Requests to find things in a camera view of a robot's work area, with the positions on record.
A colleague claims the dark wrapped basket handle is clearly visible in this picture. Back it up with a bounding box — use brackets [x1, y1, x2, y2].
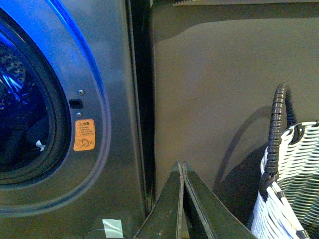
[259, 84, 302, 201]

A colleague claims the grey front-load washing machine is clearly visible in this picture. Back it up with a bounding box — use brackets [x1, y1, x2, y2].
[0, 0, 152, 239]

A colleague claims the beige side cabinet panel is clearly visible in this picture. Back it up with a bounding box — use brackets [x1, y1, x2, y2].
[151, 0, 319, 224]

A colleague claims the white tape piece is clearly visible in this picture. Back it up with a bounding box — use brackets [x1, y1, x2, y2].
[102, 219, 124, 239]

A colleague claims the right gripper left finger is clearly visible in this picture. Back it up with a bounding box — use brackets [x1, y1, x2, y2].
[134, 162, 184, 239]

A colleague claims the dark clothing item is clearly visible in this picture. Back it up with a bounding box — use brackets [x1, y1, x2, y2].
[0, 115, 49, 172]

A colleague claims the white woven laundry basket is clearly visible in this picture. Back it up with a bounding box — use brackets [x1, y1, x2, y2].
[251, 121, 319, 239]

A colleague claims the orange warning sticker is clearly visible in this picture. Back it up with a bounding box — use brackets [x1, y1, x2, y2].
[73, 119, 96, 151]

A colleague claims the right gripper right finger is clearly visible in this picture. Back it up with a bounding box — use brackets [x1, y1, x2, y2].
[182, 162, 254, 239]

